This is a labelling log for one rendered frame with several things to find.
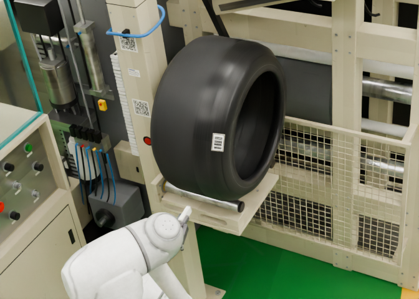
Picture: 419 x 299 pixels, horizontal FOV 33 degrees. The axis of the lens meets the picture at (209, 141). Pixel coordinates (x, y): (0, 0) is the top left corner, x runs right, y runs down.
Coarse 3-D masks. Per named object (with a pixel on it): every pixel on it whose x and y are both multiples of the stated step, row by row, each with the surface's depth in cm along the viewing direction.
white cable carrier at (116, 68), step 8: (112, 56) 264; (112, 64) 267; (120, 72) 268; (120, 80) 270; (120, 88) 273; (120, 96) 275; (128, 112) 279; (128, 120) 282; (128, 128) 284; (136, 144) 289; (136, 152) 291
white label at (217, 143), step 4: (216, 136) 235; (220, 136) 235; (216, 140) 236; (220, 140) 236; (212, 144) 236; (216, 144) 236; (220, 144) 236; (212, 148) 237; (216, 148) 237; (220, 148) 236
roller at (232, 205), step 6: (168, 186) 280; (174, 186) 279; (174, 192) 280; (180, 192) 278; (186, 192) 277; (192, 198) 276; (198, 198) 275; (204, 198) 273; (210, 198) 272; (216, 204) 271; (222, 204) 270; (228, 204) 269; (234, 204) 267; (240, 204) 267; (234, 210) 268; (240, 210) 267
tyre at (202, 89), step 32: (192, 64) 244; (224, 64) 240; (256, 64) 246; (160, 96) 244; (192, 96) 239; (224, 96) 236; (256, 96) 288; (160, 128) 244; (192, 128) 238; (224, 128) 236; (256, 128) 290; (160, 160) 250; (192, 160) 242; (224, 160) 240; (256, 160) 285; (192, 192) 263; (224, 192) 252
